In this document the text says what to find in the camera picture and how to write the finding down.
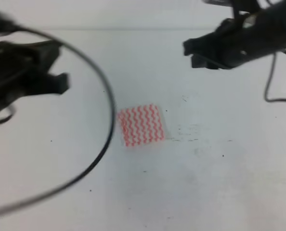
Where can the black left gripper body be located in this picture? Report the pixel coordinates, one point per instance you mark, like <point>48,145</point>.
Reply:
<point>19,63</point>

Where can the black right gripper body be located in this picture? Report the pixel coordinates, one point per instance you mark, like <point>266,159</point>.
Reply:
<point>233,42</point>

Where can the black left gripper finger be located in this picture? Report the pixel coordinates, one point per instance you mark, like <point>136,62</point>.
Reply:
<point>44,83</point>

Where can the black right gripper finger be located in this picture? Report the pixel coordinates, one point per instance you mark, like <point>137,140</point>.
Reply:
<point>205,45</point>
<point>198,62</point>

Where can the pink white striped towel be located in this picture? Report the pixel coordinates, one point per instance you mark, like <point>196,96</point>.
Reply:
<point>142,125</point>

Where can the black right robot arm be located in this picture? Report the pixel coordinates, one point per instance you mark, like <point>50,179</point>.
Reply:
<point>269,32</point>

